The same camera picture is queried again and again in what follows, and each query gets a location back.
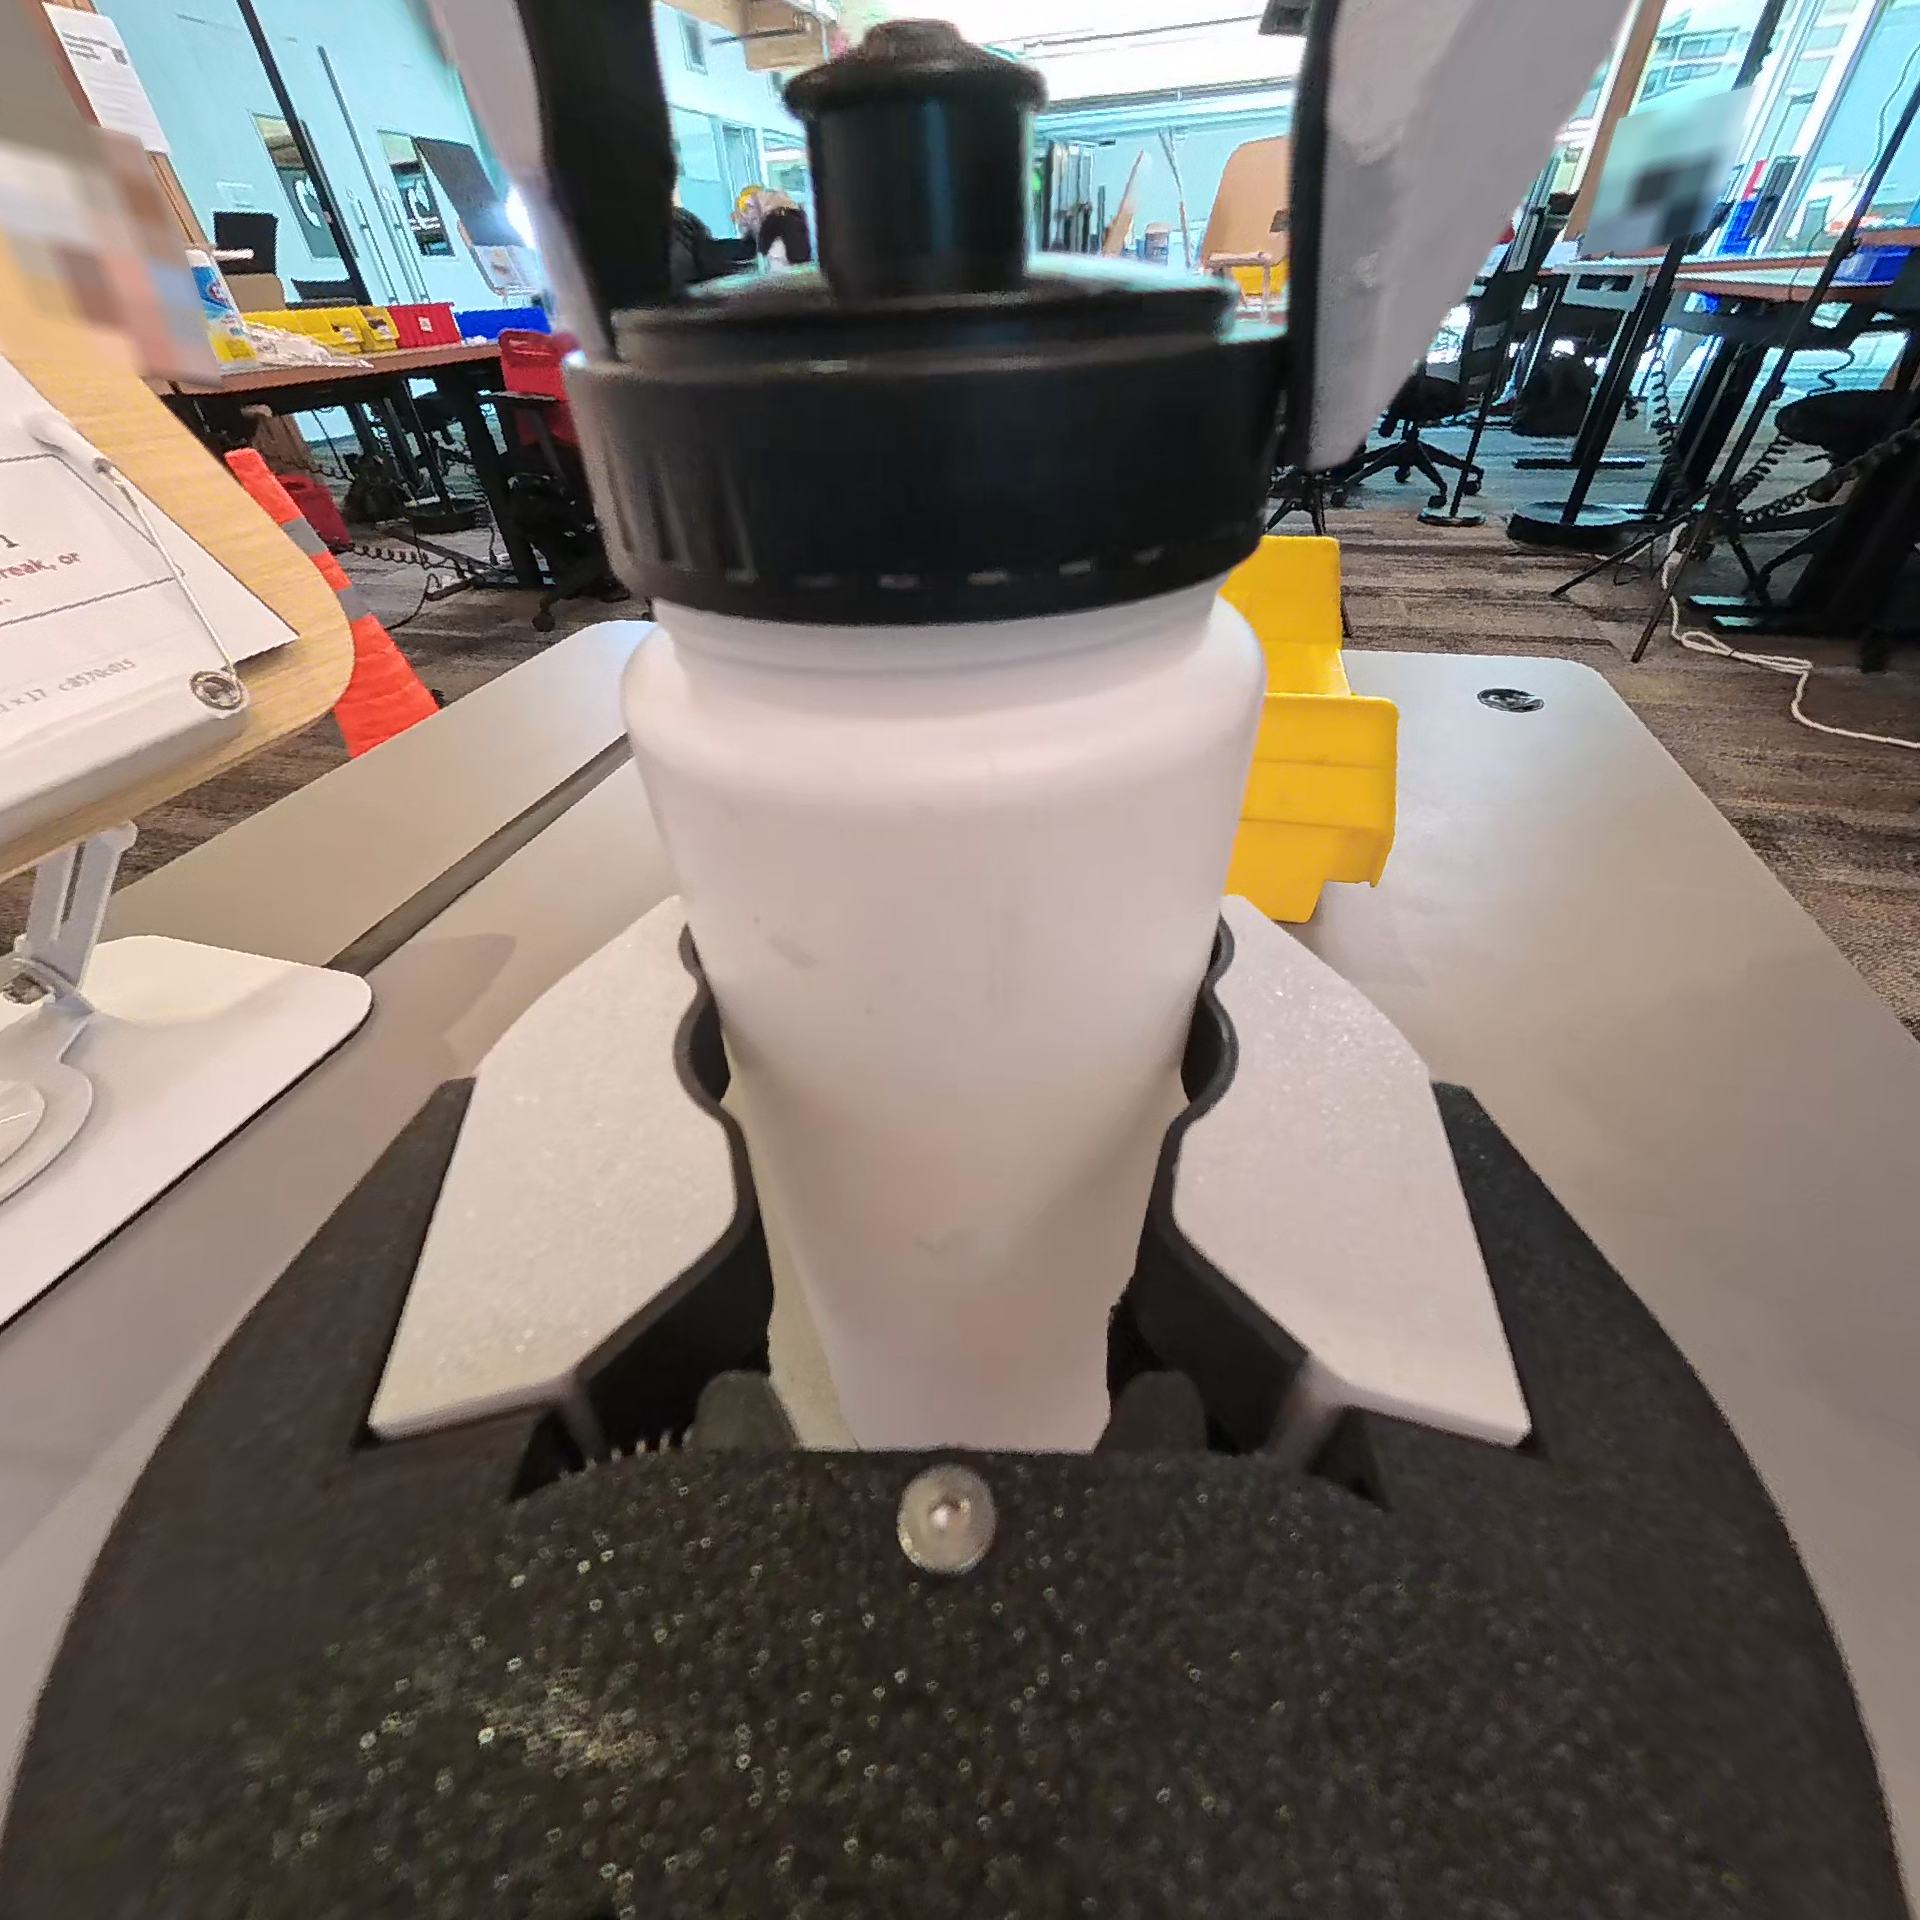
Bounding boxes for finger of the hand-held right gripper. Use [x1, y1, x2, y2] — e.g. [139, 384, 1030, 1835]
[428, 0, 676, 362]
[1276, 0, 1636, 474]

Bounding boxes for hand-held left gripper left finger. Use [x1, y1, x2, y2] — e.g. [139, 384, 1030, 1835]
[368, 896, 776, 1449]

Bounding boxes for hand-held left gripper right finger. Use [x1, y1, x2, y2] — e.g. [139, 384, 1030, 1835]
[1137, 896, 1537, 1465]

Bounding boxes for yellow plastic bin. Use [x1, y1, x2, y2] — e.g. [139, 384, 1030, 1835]
[1218, 534, 1401, 923]

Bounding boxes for white plastic bottle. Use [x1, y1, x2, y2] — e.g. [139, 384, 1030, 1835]
[620, 577, 1270, 1454]

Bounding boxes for black bottle lid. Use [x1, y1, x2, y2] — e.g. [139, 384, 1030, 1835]
[563, 18, 1297, 619]

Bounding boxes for red office chair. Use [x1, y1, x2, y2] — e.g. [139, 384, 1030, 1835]
[498, 330, 586, 452]

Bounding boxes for black office chair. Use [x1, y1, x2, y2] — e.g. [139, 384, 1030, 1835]
[1342, 287, 1508, 513]

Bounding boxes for yellow storage bin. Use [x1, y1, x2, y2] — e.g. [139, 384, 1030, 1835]
[240, 307, 401, 362]

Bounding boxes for long brown desk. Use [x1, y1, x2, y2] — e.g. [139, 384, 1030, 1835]
[1560, 225, 1920, 634]

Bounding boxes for orange traffic cone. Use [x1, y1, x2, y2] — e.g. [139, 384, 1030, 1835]
[225, 449, 441, 759]

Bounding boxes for printed instruction sheet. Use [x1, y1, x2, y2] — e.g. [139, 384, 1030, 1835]
[0, 353, 302, 753]

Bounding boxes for thin white cable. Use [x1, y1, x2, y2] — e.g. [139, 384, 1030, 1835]
[1671, 623, 1920, 753]

